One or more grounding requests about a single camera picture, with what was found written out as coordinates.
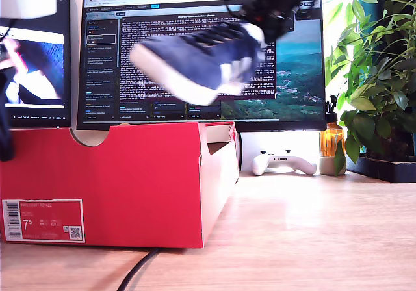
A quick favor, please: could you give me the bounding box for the narrow black computer monitor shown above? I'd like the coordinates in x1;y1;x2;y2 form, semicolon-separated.
0;0;72;129

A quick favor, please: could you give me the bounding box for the blue suede sneaker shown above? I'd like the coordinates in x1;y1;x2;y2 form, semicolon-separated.
129;21;269;107

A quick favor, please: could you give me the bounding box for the red cardboard shoebox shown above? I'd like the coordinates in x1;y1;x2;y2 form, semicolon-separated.
0;121;241;249

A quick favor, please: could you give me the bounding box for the green leafy houseplant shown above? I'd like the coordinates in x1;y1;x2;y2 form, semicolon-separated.
324;0;416;165

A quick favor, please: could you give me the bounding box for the small cream ceramic pot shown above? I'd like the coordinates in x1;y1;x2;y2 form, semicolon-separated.
319;156;347;177

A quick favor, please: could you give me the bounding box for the white game controller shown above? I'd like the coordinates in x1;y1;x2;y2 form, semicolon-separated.
251;150;318;177

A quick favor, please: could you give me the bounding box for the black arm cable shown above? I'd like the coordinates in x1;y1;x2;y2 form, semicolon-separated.
225;0;263;23

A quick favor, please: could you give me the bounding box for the wide black computer monitor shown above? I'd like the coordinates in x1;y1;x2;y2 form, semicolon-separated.
77;0;327;132

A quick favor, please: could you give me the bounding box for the black table cable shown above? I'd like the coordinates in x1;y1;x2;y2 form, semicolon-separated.
116;247;160;291

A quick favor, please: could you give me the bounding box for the black planter tray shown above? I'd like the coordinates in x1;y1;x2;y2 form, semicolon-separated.
346;156;416;184

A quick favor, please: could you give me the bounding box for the amber glass pump bottle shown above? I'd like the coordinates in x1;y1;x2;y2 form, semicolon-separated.
319;95;345;158

